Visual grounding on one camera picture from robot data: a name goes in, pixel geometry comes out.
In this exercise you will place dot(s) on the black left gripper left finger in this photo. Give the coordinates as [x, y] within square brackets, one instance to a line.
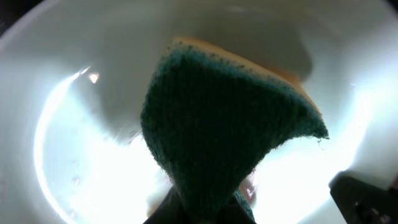
[170, 211]

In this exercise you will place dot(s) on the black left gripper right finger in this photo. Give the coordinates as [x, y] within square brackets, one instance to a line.
[236, 211]

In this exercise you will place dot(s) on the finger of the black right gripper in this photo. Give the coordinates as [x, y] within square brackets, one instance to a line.
[360, 202]

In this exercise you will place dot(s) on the green yellow sponge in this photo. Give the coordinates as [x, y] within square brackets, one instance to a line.
[210, 116]

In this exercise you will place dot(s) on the white plate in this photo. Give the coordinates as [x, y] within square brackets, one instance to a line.
[74, 75]

